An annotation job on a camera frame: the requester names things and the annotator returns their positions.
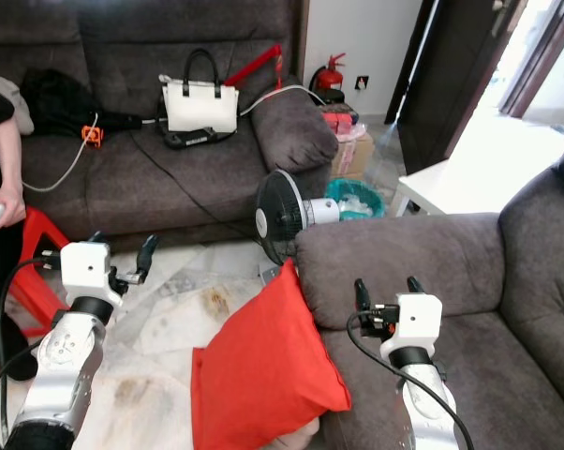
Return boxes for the red pillow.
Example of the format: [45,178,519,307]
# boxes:
[190,258,353,450]

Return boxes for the grey two-seat sofa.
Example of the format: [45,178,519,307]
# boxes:
[293,141,564,450]

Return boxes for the grey long sofa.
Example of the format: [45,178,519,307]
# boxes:
[0,0,339,247]

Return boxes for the person's hand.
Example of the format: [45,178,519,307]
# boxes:
[0,186,30,233]

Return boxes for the red plastic stool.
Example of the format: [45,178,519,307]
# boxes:
[6,206,74,338]

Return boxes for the teal bin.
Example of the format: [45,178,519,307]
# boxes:
[324,178,386,221]

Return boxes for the white side table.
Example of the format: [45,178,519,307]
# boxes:
[390,155,508,218]

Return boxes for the small orange gadget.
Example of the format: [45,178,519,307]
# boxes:
[81,125,105,148]

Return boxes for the black flat device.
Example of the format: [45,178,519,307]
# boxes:
[163,127,236,151]

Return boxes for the black garment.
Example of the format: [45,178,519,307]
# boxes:
[20,68,144,137]

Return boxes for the cardboard box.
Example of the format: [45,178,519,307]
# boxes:
[331,129,377,181]

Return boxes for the red package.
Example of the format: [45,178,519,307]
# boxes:
[322,108,363,134]

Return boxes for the dark door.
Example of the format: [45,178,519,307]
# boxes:
[385,0,522,174]

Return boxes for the red fire extinguisher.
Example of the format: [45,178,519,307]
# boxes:
[310,52,349,104]

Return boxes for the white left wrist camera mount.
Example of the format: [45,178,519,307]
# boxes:
[59,242,114,301]

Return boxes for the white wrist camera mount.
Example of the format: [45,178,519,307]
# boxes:
[390,293,444,350]
[59,242,114,301]

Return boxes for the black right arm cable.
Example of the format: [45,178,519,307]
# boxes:
[346,314,475,450]

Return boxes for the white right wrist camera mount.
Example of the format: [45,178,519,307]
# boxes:
[390,293,444,350]

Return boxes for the white cable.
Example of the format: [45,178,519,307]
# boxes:
[237,84,325,118]
[0,112,100,193]

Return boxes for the thin black cable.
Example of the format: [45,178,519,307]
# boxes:
[132,127,260,231]

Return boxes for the black pedestal fan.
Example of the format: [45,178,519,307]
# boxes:
[254,169,344,278]

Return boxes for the white handbag black handles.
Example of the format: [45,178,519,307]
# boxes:
[160,49,241,134]

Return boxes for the red long-handled tool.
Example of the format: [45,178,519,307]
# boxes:
[223,44,285,90]

